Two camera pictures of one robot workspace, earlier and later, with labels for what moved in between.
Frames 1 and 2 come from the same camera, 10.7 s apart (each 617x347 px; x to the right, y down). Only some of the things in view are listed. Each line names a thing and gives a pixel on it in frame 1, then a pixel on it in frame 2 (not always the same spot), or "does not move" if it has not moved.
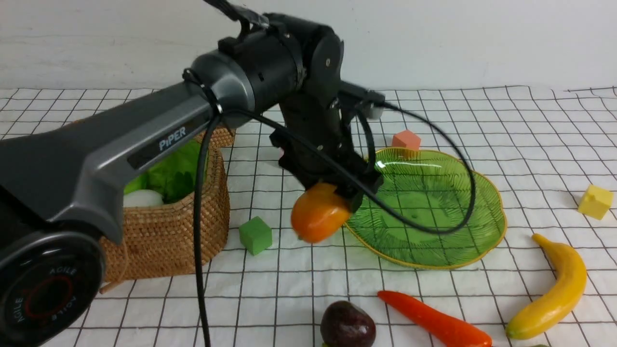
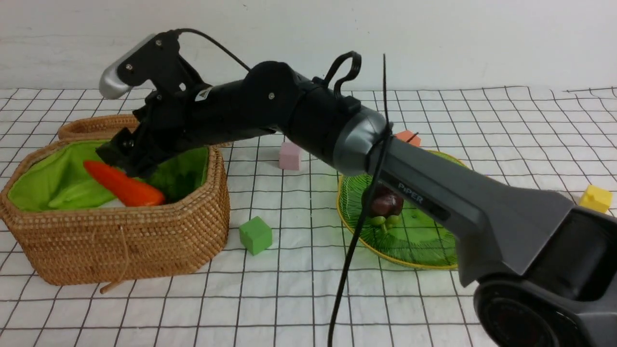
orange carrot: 447,331 -> 130,192
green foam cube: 256,235 does not move
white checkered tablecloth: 550,281 does not move
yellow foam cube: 596,202 does not move
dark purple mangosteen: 344,324 -> 384,203
